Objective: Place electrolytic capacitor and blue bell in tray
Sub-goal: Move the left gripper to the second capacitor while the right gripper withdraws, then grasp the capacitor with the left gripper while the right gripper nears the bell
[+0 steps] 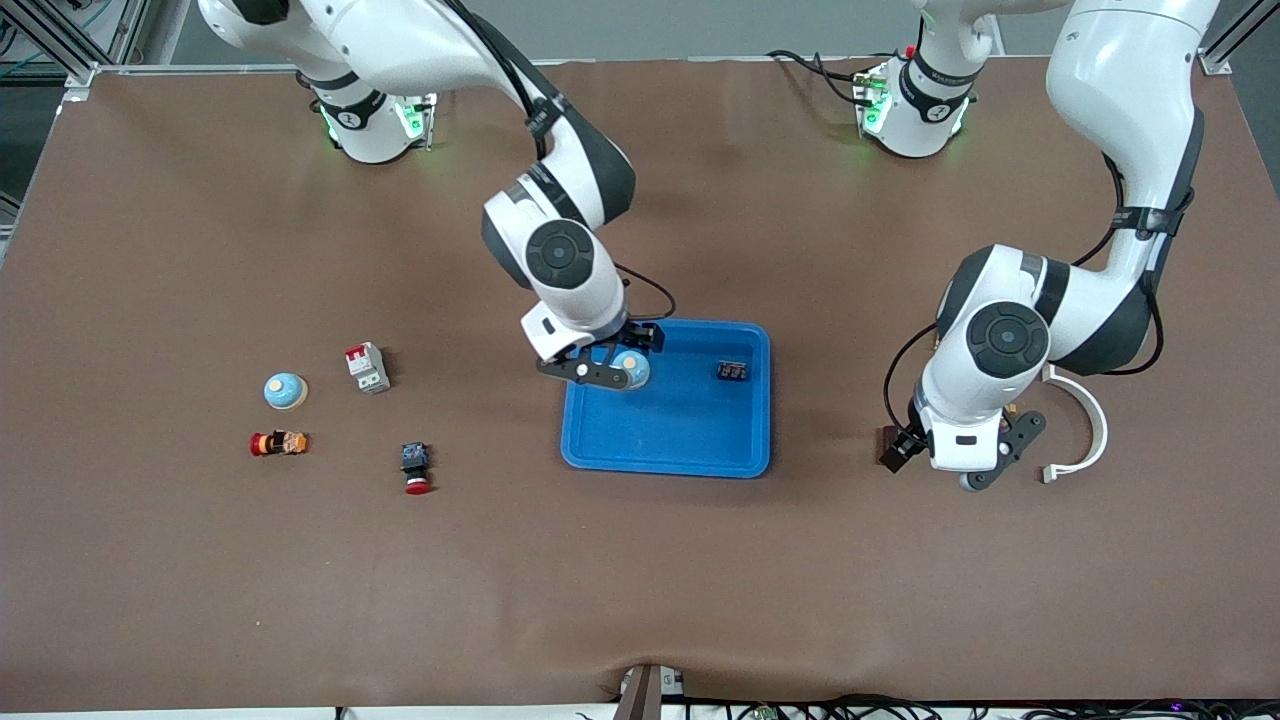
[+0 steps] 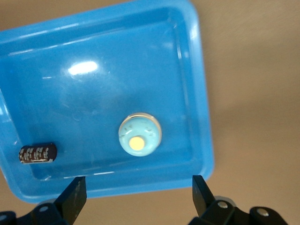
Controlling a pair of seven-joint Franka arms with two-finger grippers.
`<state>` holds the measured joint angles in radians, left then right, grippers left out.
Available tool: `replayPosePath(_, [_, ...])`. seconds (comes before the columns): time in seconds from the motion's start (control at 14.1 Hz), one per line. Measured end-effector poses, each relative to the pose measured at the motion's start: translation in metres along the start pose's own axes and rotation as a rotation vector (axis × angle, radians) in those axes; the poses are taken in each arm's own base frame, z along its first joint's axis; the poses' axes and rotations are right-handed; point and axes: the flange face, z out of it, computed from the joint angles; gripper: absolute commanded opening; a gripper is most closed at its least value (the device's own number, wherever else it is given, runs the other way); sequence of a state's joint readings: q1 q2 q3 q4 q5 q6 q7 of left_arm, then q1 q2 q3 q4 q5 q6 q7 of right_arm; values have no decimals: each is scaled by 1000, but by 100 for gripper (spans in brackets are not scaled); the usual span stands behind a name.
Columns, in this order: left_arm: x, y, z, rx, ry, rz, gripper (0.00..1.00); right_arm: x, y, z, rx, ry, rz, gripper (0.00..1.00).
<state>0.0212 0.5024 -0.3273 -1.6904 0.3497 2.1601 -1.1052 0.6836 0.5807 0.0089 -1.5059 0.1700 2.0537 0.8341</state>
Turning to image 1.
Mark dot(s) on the blue bell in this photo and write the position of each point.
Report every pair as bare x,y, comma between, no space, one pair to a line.
632,369
285,392

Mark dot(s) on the black electrolytic capacitor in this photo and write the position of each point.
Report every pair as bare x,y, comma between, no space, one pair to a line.
732,371

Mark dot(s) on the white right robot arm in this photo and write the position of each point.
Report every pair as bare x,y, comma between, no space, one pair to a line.
400,50

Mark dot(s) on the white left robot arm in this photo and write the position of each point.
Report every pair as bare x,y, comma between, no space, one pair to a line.
1120,100

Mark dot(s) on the blue plastic tray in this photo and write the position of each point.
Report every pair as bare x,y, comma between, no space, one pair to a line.
680,430

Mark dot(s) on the red emergency stop button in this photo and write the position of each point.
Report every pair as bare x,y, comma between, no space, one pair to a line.
416,465

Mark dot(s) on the brown table cover mat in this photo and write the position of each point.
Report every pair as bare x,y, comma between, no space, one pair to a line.
640,580

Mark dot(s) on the white red circuit breaker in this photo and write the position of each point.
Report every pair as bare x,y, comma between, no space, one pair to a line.
367,368

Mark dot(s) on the metal table clamp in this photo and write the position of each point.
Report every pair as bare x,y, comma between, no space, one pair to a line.
640,695

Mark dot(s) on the white curved plastic bracket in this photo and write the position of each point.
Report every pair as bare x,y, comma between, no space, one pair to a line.
1099,425

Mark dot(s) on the aluminium frame profile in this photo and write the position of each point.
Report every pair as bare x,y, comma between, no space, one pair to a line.
130,30
1216,66

